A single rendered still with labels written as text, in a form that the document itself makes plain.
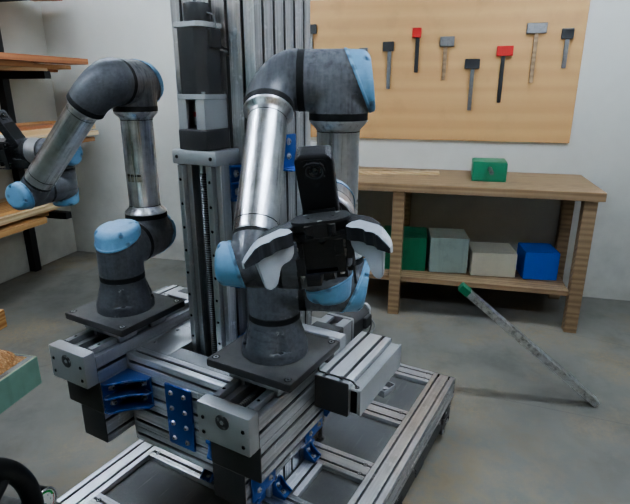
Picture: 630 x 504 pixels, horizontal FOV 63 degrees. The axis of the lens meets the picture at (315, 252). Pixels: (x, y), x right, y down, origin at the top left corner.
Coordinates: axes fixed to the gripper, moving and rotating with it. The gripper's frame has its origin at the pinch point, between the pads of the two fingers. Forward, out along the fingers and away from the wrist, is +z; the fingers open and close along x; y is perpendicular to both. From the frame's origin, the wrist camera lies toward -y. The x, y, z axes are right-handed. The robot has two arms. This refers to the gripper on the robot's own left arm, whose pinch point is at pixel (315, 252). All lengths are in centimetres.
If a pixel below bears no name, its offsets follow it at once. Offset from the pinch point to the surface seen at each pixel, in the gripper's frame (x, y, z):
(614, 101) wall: -166, 16, -296
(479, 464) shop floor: -38, 130, -119
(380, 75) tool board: -25, -19, -321
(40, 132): 207, -14, -294
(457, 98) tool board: -73, 2, -311
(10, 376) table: 61, 26, -29
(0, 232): 220, 41, -244
